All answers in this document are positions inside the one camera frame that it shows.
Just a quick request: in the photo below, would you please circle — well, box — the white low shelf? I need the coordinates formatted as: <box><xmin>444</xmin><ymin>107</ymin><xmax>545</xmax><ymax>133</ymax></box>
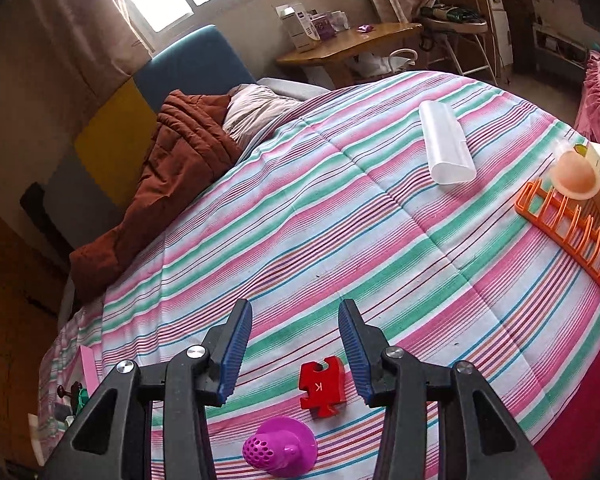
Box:
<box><xmin>530</xmin><ymin>22</ymin><xmax>591</xmax><ymax>68</ymax></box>

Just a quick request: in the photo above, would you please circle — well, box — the wooden wardrobe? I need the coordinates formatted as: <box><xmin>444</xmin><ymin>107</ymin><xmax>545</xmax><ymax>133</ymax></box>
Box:
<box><xmin>0</xmin><ymin>195</ymin><xmax>76</xmax><ymax>466</ymax></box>

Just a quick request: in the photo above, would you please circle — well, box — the white translucent plastic case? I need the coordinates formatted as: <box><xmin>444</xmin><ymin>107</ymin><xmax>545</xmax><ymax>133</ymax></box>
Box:
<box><xmin>418</xmin><ymin>101</ymin><xmax>477</xmax><ymax>186</ymax></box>

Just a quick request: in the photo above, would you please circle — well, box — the white narrow cabinet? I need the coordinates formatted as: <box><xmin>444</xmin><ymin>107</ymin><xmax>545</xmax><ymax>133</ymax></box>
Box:
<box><xmin>485</xmin><ymin>0</ymin><xmax>513</xmax><ymax>68</ymax></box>

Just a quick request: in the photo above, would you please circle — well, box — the wooden desk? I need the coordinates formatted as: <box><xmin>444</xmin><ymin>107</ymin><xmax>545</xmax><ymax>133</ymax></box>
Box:
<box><xmin>276</xmin><ymin>22</ymin><xmax>423</xmax><ymax>86</ymax></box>

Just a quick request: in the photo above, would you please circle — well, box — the brown wooden knobbed massager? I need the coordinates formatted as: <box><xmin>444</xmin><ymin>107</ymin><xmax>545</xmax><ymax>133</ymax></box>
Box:
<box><xmin>56</xmin><ymin>381</ymin><xmax>83</xmax><ymax>403</ymax></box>

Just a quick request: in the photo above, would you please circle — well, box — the striped bedsheet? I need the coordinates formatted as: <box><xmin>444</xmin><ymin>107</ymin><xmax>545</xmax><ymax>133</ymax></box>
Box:
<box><xmin>37</xmin><ymin>70</ymin><xmax>600</xmax><ymax>480</ymax></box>

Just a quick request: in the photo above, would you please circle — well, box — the orange plastic rack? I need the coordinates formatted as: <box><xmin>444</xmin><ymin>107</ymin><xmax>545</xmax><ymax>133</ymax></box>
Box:
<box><xmin>514</xmin><ymin>180</ymin><xmax>600</xmax><ymax>290</ymax></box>

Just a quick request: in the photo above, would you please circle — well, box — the red puzzle piece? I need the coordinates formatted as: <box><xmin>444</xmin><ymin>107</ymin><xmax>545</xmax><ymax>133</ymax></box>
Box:
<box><xmin>299</xmin><ymin>356</ymin><xmax>348</xmax><ymax>418</ymax></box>

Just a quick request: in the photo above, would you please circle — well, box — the white cardboard box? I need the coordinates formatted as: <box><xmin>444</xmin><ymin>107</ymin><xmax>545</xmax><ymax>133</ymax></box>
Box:
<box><xmin>276</xmin><ymin>4</ymin><xmax>317</xmax><ymax>53</ymax></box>

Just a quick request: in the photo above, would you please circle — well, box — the peach silicone cup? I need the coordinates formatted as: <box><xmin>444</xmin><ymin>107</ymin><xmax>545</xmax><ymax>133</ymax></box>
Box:
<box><xmin>547</xmin><ymin>141</ymin><xmax>600</xmax><ymax>202</ymax></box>

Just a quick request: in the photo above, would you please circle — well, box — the pink shallow tray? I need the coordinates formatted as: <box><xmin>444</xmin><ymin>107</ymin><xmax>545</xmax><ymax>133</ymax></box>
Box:
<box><xmin>27</xmin><ymin>345</ymin><xmax>101</xmax><ymax>441</ymax></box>

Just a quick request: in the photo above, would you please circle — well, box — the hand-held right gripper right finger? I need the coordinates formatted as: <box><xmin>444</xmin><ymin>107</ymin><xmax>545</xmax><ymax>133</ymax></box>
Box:
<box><xmin>338</xmin><ymin>298</ymin><xmax>553</xmax><ymax>480</ymax></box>

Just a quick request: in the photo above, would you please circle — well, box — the red cloth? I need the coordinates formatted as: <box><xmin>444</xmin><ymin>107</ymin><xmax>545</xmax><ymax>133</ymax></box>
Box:
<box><xmin>530</xmin><ymin>355</ymin><xmax>600</xmax><ymax>480</ymax></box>

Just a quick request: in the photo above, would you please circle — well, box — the purple perforated suction cap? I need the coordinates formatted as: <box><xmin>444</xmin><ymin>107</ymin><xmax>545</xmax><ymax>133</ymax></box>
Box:
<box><xmin>241</xmin><ymin>416</ymin><xmax>317</xmax><ymax>478</ymax></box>

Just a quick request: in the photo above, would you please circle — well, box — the blue yellow padded headboard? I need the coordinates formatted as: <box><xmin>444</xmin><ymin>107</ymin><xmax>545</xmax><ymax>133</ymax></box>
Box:
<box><xmin>20</xmin><ymin>24</ymin><xmax>258</xmax><ymax>261</ymax></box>

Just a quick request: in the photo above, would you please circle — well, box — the purple small box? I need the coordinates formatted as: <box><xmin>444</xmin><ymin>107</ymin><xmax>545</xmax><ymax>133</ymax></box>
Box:
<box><xmin>310</xmin><ymin>12</ymin><xmax>337</xmax><ymax>41</ymax></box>

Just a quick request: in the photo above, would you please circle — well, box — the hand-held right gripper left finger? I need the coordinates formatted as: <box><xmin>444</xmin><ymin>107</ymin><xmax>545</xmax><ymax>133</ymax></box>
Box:
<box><xmin>40</xmin><ymin>299</ymin><xmax>254</xmax><ymax>480</ymax></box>

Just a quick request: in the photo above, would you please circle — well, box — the brown quilt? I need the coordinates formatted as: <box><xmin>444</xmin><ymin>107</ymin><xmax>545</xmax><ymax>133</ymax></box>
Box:
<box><xmin>69</xmin><ymin>90</ymin><xmax>243</xmax><ymax>301</ymax></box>

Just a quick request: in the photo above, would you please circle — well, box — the white plastic bag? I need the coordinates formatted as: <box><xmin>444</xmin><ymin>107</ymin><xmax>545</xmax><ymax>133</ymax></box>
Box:
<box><xmin>357</xmin><ymin>49</ymin><xmax>416</xmax><ymax>78</ymax></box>

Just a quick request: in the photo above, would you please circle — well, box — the beige pillow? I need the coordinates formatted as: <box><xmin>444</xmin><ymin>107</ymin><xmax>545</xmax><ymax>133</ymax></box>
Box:
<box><xmin>222</xmin><ymin>85</ymin><xmax>303</xmax><ymax>151</ymax></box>

